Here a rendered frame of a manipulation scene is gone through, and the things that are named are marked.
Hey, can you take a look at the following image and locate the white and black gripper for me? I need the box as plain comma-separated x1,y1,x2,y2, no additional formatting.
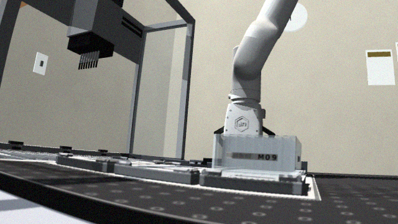
214,100,275,135

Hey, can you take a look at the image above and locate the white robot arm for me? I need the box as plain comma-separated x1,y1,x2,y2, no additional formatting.
228,0,298,103

